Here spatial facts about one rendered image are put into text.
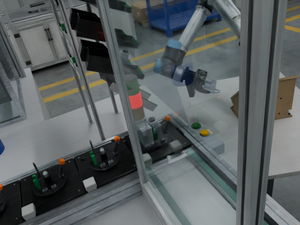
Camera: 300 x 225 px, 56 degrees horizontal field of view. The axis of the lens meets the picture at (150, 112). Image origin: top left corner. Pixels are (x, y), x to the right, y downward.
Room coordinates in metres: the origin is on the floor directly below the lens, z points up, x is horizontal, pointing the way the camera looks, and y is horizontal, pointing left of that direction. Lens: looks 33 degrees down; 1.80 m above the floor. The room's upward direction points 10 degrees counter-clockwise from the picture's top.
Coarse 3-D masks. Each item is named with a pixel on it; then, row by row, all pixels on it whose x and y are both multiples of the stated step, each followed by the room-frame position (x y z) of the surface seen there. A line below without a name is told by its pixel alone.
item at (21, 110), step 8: (0, 40) 2.27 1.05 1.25; (8, 56) 2.28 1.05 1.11; (0, 64) 1.65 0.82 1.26; (0, 72) 1.64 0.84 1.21; (8, 80) 1.65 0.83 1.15; (8, 88) 1.64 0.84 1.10; (16, 96) 1.65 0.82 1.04; (16, 104) 1.64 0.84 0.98; (24, 104) 1.85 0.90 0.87; (24, 112) 1.66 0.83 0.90; (8, 120) 1.63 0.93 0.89; (16, 120) 1.63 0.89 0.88; (0, 128) 1.59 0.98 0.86
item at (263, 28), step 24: (264, 0) 0.25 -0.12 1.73; (264, 24) 0.25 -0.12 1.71; (240, 48) 0.27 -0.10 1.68; (264, 48) 0.25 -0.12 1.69; (240, 72) 0.27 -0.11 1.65; (264, 72) 0.25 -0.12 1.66; (240, 96) 0.27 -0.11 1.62; (264, 96) 0.25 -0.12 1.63; (240, 120) 0.27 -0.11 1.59; (264, 120) 0.26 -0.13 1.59; (240, 144) 0.27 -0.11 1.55; (264, 144) 0.25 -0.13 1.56; (240, 168) 0.27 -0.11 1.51; (264, 168) 0.25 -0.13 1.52; (240, 192) 0.27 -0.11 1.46; (264, 192) 0.25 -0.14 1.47; (240, 216) 0.26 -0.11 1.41
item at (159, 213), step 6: (132, 150) 1.02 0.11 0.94; (144, 186) 0.77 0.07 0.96; (144, 192) 0.79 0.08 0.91; (150, 192) 0.74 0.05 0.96; (150, 198) 0.72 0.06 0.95; (150, 204) 0.75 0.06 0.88; (156, 204) 0.68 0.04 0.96; (156, 210) 0.68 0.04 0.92; (162, 210) 0.65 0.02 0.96; (156, 216) 0.70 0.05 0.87; (162, 216) 0.62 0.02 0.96; (162, 222) 0.64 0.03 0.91; (168, 222) 0.60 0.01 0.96; (264, 222) 0.54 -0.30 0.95
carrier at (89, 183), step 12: (108, 144) 1.07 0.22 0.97; (120, 144) 1.05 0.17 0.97; (84, 156) 1.01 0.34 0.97; (96, 156) 0.97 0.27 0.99; (108, 156) 0.96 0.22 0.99; (120, 156) 0.95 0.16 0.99; (132, 156) 0.95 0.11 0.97; (84, 168) 0.93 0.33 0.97; (96, 168) 0.89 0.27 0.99; (108, 168) 0.88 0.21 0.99; (120, 168) 0.89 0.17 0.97; (132, 168) 0.87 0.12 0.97; (84, 180) 0.84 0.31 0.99; (96, 180) 0.84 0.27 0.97; (108, 180) 0.83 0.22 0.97
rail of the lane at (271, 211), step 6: (270, 204) 0.59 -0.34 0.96; (270, 210) 0.57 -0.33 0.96; (276, 210) 0.57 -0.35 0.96; (264, 216) 0.57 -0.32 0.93; (270, 216) 0.55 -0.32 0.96; (276, 216) 0.54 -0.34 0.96; (282, 216) 0.54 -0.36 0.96; (270, 222) 0.55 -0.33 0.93; (276, 222) 0.52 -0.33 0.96; (282, 222) 0.52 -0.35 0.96; (288, 222) 0.52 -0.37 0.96
